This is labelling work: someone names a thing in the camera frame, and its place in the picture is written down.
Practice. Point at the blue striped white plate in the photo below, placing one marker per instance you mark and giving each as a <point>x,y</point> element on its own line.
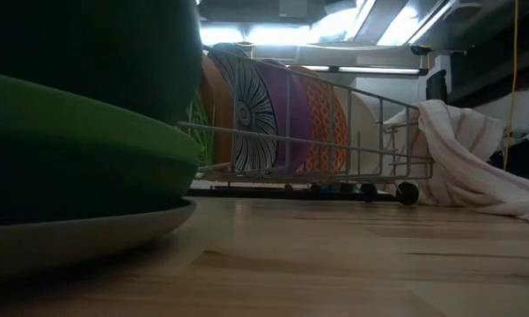
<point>255,119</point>

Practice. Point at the purple plate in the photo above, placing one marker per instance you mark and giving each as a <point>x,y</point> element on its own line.
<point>297,123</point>

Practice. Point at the brown plate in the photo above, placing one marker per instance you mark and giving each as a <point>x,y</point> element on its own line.
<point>220,114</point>

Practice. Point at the green glass plate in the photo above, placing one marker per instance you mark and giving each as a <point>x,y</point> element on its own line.
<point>204,136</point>

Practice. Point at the orange patterned plate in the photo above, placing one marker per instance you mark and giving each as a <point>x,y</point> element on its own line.
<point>323,127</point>

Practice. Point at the teal plate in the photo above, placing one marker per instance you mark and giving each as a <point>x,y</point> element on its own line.
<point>92,53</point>

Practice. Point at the small white plate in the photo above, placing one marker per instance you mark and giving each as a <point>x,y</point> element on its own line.
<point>363,127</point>

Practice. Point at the long ceiling light strip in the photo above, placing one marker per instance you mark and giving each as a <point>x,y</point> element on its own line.
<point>378,69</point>

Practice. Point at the white striped dish towel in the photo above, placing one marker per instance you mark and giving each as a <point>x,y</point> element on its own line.
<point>466,154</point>

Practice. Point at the grey plate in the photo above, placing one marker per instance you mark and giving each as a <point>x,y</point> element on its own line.
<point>70,242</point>

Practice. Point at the black aluminium table frame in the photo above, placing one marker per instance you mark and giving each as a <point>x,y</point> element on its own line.
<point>268,193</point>

